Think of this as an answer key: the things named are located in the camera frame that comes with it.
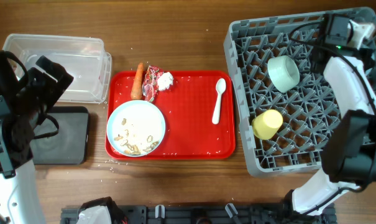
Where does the mint green cup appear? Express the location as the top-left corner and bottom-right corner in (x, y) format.
(267, 55), (300, 93)

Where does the yellow plastic cup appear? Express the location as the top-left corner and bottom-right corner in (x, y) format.
(252, 110), (283, 140)

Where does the white plastic spoon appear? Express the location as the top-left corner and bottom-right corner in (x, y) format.
(212, 78), (226, 124)

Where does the white tissue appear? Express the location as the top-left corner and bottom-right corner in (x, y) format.
(157, 72), (173, 91)

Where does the red foil wrapper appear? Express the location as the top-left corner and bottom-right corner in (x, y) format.
(142, 65), (164, 103)

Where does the orange carrot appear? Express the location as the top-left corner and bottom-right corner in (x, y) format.
(131, 62), (144, 100)

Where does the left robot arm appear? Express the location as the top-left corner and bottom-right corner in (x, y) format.
(0, 50), (73, 223)

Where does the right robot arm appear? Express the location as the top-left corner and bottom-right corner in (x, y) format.
(286, 14), (376, 222)

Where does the grey dishwasher rack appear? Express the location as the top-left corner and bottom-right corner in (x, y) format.
(224, 12), (341, 177)

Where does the black waste tray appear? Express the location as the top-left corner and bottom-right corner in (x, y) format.
(30, 106), (89, 165)

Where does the red plastic tray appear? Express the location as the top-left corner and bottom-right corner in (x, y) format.
(104, 70), (236, 161)

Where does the clear plastic storage bin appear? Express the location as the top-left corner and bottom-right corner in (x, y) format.
(2, 34), (112, 104)

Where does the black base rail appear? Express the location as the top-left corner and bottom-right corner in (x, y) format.
(60, 203), (337, 224)

